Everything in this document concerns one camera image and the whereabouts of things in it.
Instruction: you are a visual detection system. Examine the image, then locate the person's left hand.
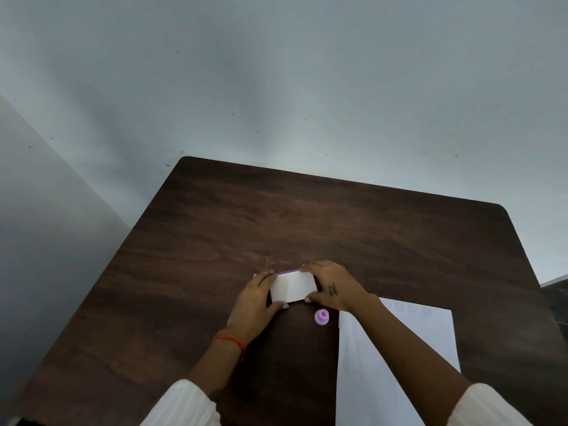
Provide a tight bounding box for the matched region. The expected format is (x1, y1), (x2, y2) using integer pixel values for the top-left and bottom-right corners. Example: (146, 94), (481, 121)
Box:
(225, 270), (290, 347)

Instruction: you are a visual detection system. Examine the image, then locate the white right sleeve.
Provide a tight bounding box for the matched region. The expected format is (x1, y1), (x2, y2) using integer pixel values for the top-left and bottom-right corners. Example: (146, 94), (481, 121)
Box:
(446, 383), (533, 426)

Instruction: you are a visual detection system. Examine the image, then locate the white sleeve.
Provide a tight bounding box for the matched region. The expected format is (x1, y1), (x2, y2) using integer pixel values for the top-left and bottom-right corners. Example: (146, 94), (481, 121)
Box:
(446, 383), (533, 426)
(139, 379), (222, 426)

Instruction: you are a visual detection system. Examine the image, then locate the orange thread bracelet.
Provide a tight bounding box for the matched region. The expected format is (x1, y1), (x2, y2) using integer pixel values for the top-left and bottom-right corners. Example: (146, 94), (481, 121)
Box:
(212, 332), (246, 362)

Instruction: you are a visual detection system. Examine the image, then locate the white paper purple edge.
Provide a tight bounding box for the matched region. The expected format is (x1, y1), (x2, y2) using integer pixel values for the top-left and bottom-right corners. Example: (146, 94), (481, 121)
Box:
(253, 269), (318, 305)

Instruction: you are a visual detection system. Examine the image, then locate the white paper sheet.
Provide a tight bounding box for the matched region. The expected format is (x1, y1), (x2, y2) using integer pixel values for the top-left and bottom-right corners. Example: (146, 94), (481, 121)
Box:
(335, 298), (462, 426)

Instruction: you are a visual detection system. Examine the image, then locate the person's left forearm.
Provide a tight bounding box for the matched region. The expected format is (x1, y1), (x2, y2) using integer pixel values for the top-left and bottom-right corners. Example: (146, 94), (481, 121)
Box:
(186, 338), (244, 399)

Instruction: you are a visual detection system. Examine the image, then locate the person's right hand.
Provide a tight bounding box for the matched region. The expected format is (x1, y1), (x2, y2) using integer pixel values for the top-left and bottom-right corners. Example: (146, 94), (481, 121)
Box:
(299, 260), (372, 314)

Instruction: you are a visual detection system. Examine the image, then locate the white left sleeve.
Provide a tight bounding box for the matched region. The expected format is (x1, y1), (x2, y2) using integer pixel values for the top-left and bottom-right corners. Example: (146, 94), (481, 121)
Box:
(139, 379), (222, 426)

